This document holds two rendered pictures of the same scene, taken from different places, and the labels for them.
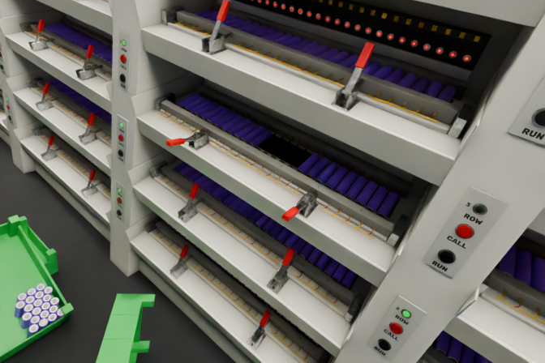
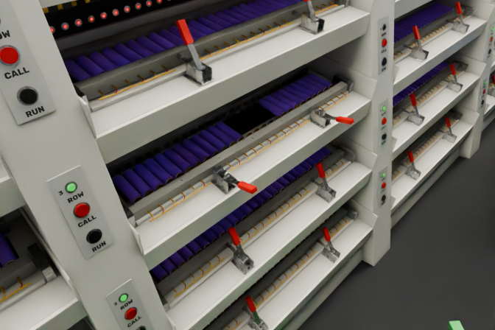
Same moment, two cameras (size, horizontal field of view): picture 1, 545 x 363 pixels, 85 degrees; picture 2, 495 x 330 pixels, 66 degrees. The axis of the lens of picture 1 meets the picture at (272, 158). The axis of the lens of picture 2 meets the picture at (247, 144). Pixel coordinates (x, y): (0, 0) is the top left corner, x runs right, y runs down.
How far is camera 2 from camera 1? 0.70 m
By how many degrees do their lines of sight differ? 57
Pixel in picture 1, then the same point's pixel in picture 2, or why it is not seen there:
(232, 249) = (292, 224)
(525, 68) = not seen: outside the picture
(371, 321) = (375, 133)
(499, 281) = not seen: hidden behind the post
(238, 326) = (320, 268)
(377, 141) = (342, 34)
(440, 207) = (374, 41)
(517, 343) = (402, 72)
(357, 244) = (351, 105)
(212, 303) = (297, 289)
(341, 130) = (325, 46)
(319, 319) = (353, 176)
